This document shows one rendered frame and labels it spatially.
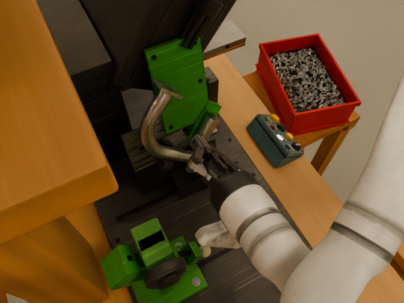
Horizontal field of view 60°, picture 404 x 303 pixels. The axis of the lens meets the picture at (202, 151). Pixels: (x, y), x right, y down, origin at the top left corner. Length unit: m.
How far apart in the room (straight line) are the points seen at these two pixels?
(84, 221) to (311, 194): 0.59
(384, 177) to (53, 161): 0.33
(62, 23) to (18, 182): 0.63
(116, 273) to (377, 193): 0.42
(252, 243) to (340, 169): 1.69
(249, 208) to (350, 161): 1.73
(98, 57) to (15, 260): 0.41
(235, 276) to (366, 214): 0.49
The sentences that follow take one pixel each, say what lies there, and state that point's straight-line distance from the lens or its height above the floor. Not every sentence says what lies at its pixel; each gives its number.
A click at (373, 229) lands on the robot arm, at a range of 0.42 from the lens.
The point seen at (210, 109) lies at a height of 1.09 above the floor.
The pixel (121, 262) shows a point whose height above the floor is 1.15.
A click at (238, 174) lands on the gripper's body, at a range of 0.50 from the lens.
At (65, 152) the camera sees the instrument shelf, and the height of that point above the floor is 1.54.
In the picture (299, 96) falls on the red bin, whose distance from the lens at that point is 1.15.
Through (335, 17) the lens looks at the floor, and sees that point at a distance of 3.01.
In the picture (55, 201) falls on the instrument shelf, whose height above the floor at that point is 1.52.
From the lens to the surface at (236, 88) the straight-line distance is 1.12.
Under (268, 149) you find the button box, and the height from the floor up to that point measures 0.93.
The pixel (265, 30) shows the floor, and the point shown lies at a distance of 2.76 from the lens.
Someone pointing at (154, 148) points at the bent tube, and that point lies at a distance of 0.77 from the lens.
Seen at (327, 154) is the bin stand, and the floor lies 0.59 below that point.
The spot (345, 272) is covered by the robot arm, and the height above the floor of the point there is 1.36.
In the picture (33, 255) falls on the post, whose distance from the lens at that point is 0.53.
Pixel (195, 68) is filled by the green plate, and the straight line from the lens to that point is 0.75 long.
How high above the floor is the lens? 1.73
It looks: 59 degrees down
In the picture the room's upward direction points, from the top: straight up
